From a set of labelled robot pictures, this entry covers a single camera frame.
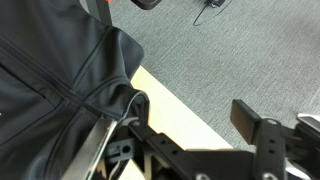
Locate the thin black floor cable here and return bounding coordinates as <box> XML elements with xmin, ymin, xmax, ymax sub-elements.
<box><xmin>192</xmin><ymin>0</ymin><xmax>233</xmax><ymax>27</ymax></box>

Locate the black floor base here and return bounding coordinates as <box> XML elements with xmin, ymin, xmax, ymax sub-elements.
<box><xmin>130</xmin><ymin>0</ymin><xmax>163</xmax><ymax>11</ymax></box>

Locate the silver metal mount bracket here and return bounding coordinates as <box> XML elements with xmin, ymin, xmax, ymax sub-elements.
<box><xmin>61</xmin><ymin>117</ymin><xmax>118</xmax><ymax>180</ymax></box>

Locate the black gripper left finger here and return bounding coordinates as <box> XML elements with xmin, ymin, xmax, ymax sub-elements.
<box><xmin>128</xmin><ymin>94</ymin><xmax>189</xmax><ymax>164</ymax></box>

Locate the black zip jersey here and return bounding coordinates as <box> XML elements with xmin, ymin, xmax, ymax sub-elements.
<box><xmin>0</xmin><ymin>0</ymin><xmax>149</xmax><ymax>180</ymax></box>

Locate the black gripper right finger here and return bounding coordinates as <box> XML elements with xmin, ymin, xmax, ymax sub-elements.
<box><xmin>229</xmin><ymin>98</ymin><xmax>288</xmax><ymax>180</ymax></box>

